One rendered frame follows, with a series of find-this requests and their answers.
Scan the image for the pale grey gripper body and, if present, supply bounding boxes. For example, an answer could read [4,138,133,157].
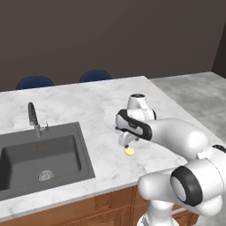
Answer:
[117,131,141,147]

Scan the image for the blue chair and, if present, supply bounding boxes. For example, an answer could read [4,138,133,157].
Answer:
[15,75,55,90]
[79,69,113,84]

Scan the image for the wooden cupboard door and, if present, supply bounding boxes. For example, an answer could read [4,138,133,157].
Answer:
[43,206,132,226]
[132,188,152,226]

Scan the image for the wooden drawer front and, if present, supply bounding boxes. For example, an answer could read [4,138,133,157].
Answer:
[94,186,136,212]

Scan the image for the dark grey sink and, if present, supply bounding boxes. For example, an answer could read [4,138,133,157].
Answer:
[0,121,96,201]

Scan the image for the yellow egg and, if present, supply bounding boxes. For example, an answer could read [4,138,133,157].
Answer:
[124,147,136,156]

